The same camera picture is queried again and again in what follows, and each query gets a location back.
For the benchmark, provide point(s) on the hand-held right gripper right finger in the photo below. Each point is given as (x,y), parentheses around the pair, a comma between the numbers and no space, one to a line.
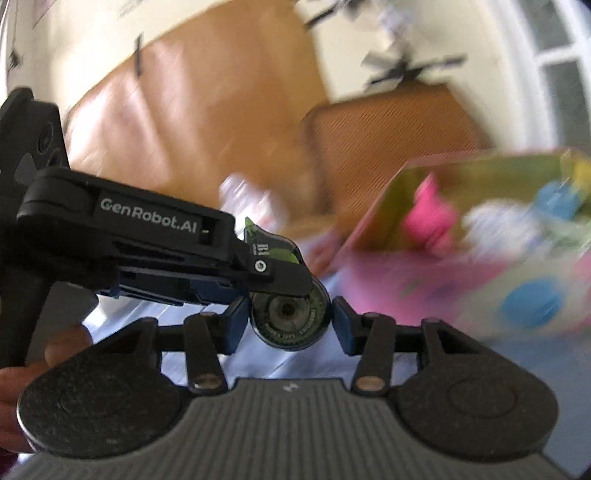
(346,325)

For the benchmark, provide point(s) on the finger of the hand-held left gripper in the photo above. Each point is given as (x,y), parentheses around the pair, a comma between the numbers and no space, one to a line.
(175,290)
(138,217)

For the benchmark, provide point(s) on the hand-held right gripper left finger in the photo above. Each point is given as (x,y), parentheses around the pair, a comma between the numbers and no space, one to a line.
(238,323)

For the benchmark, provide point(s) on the pink tin box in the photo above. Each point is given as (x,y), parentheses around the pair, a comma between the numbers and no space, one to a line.
(392,281)

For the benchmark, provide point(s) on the white wet wipes packet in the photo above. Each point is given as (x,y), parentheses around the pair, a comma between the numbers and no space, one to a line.
(503,226)

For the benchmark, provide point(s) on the person's left hand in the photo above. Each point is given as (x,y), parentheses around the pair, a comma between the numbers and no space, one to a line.
(18,387)

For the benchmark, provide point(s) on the light blue tablecloth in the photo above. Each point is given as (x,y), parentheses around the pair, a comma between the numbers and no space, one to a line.
(272,362)

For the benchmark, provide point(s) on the clear plastic bag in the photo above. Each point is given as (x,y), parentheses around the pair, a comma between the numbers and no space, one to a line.
(249,198)

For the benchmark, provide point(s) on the pink plush toy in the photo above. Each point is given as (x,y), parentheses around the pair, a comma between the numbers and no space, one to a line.
(427,217)

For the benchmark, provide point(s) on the black tape cross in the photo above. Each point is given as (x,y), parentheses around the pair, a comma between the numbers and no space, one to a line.
(406,69)

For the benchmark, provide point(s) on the white window frame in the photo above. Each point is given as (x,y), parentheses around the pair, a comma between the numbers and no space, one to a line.
(521,69)

